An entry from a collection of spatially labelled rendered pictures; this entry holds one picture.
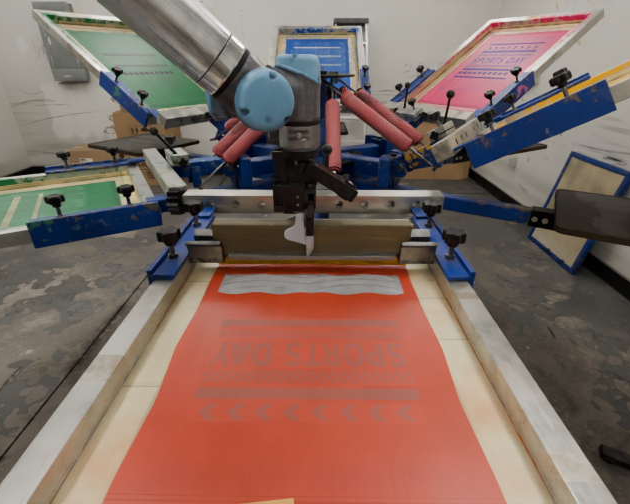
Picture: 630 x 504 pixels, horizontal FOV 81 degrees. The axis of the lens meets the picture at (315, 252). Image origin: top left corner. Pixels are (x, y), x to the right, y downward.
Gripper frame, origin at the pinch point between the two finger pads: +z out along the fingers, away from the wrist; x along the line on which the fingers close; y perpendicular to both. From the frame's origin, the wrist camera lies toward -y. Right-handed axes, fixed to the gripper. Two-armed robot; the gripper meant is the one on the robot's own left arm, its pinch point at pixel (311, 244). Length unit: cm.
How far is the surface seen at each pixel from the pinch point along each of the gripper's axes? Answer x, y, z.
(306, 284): 8.7, 0.9, 4.5
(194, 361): 28.8, 17.0, 5.3
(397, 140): -59, -28, -10
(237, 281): 7.0, 14.8, 4.9
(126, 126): -367, 218, 32
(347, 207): -21.9, -9.1, -0.1
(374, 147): -97, -26, 0
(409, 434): 40.6, -12.4, 5.3
